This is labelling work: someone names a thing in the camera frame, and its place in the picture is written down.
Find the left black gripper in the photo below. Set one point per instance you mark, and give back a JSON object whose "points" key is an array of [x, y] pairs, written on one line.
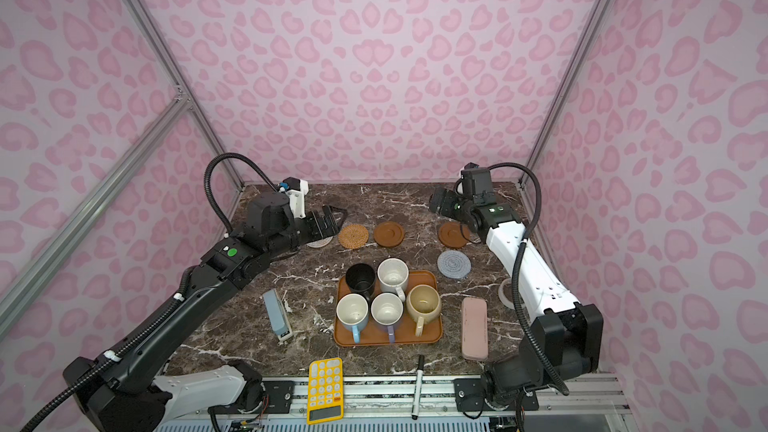
{"points": [[315, 219]]}

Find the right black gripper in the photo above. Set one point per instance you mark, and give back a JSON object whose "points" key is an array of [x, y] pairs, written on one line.
{"points": [[446, 208]]}

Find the black cup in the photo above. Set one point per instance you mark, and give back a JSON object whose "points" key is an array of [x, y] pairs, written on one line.
{"points": [[361, 279]]}

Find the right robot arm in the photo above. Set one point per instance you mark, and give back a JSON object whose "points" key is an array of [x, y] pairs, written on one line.
{"points": [[561, 336]]}

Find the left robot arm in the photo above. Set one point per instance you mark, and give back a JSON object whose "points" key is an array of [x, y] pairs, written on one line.
{"points": [[123, 389]]}

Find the white woven coaster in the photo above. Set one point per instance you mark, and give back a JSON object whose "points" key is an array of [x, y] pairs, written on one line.
{"points": [[320, 243]]}

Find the tan rattan coaster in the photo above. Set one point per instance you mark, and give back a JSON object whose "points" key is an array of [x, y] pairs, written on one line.
{"points": [[353, 236]]}

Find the brown wooden coaster right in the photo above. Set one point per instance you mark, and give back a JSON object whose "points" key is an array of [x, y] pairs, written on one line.
{"points": [[452, 235]]}

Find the brown wooden coaster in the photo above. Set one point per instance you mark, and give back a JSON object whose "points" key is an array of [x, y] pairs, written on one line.
{"points": [[389, 234], [452, 235]]}

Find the grey woven coaster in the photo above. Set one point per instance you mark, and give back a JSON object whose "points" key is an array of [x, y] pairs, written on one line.
{"points": [[454, 264]]}

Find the brown wooden coaster left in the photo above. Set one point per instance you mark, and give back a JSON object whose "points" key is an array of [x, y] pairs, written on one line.
{"points": [[389, 234]]}

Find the white speckled mug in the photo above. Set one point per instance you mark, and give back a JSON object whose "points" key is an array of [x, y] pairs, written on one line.
{"points": [[393, 276]]}

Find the blue mug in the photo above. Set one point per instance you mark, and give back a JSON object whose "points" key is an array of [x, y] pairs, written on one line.
{"points": [[352, 311]]}

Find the white tape roll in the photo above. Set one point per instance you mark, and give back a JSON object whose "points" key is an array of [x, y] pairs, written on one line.
{"points": [[503, 298]]}

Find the lilac mug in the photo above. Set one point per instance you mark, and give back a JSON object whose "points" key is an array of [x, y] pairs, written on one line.
{"points": [[387, 311]]}

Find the cream yellow mug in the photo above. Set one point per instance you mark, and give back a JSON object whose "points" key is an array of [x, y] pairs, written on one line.
{"points": [[424, 305]]}

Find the blue grey stapler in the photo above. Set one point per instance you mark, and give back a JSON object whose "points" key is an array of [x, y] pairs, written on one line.
{"points": [[277, 316]]}

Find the pink case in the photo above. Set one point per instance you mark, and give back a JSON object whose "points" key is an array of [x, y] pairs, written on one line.
{"points": [[474, 330]]}

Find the yellow calculator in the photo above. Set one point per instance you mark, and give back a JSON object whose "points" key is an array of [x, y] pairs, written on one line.
{"points": [[325, 397]]}

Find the black marker pen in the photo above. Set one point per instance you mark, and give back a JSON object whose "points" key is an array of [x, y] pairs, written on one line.
{"points": [[415, 409]]}

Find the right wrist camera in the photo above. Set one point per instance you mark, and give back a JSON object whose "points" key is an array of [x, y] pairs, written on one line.
{"points": [[477, 185]]}

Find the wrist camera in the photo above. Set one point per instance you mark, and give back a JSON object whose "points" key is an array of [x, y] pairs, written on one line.
{"points": [[296, 190], [477, 185]]}

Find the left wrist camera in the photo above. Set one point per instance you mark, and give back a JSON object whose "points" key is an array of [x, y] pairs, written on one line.
{"points": [[296, 190]]}

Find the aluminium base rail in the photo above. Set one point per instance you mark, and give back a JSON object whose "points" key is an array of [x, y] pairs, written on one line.
{"points": [[372, 396]]}

